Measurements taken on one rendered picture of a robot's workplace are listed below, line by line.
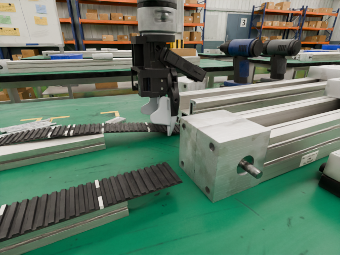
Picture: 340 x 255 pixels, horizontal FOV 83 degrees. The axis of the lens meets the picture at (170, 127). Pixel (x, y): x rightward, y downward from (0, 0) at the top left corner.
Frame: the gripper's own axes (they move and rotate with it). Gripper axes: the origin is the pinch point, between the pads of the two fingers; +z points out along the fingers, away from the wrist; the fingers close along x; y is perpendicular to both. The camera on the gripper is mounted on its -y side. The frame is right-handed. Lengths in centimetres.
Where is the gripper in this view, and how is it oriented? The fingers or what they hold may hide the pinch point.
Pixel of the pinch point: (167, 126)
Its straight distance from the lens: 46.9
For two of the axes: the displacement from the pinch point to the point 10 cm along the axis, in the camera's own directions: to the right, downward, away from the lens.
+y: -9.0, 1.6, -4.0
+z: -0.1, 9.2, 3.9
